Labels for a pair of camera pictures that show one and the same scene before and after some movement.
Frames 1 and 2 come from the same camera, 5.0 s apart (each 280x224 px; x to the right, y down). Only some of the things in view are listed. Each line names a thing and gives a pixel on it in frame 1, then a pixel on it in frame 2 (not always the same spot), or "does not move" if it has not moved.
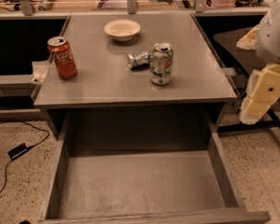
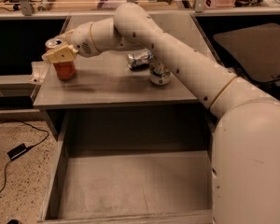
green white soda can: x=161 y=63 does not move
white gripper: x=273 y=37 to x=82 y=39
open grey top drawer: x=142 y=166 does not move
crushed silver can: x=139 y=60 does not move
